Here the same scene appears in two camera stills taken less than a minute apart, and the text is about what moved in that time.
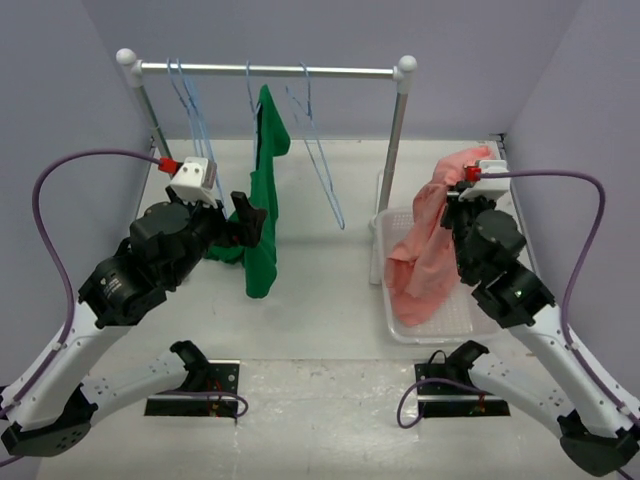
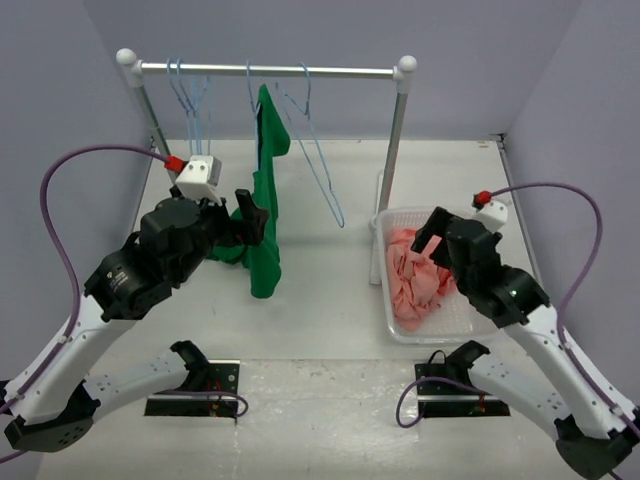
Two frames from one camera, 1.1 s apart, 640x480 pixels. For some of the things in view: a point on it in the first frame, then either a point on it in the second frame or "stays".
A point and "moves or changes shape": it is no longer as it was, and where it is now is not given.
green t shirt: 260,260 stays
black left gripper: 251,219 stays
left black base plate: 220,398 stays
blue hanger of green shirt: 254,118 stays
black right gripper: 454,203 → 434,225
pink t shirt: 427,265 moves or changes shape
